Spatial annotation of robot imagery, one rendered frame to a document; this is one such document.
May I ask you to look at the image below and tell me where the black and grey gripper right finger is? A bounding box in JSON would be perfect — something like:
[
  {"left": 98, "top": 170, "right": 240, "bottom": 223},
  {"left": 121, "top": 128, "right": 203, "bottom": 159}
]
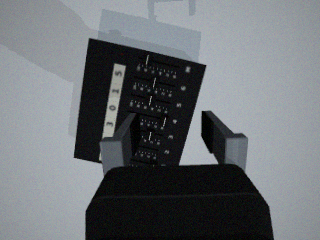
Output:
[{"left": 201, "top": 111, "right": 248, "bottom": 172}]

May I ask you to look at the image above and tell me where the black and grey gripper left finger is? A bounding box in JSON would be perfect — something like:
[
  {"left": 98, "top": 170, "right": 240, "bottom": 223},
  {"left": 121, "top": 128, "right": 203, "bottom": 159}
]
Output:
[{"left": 99, "top": 113, "right": 141, "bottom": 176}]

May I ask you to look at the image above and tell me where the black lighting desk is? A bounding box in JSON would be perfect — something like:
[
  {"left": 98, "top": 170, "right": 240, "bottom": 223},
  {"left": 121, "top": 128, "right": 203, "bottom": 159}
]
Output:
[{"left": 74, "top": 38, "right": 206, "bottom": 166}]

